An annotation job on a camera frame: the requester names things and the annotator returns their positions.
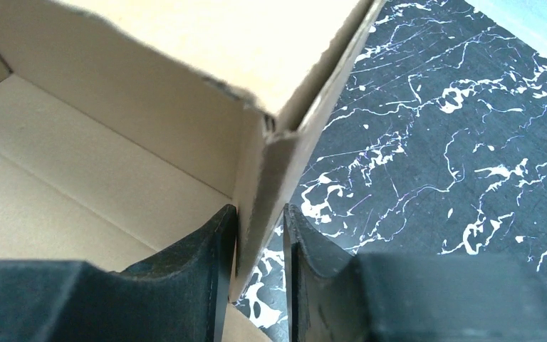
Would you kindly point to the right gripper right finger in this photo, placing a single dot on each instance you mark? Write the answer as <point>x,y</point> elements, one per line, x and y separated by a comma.
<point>333,295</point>

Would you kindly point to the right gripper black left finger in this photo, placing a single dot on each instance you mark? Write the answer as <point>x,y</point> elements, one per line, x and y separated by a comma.
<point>178,294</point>

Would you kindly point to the brown cardboard box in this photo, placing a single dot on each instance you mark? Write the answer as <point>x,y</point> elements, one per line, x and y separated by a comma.
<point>126,125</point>

